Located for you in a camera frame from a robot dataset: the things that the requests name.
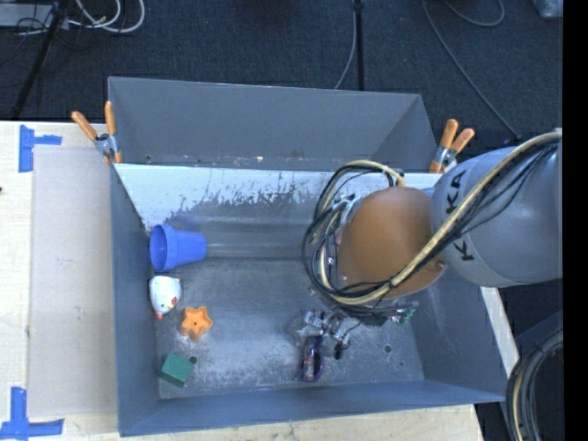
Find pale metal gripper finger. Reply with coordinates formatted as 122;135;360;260
327;314;352;346
300;309;325;342

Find purple and yellow small toy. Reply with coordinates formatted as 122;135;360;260
294;334;328;384

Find grey metal bin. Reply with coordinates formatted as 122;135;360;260
106;75;511;438

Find orange star-shaped toy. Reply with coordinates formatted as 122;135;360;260
178;305;215;344

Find dark green block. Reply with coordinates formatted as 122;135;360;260
157;352;195;390

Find white toy chicken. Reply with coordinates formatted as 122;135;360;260
147;274;183;322

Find blue plastic cup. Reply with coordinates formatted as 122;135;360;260
148;223;209;274

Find pale flat board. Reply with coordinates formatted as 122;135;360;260
26;146;121;420

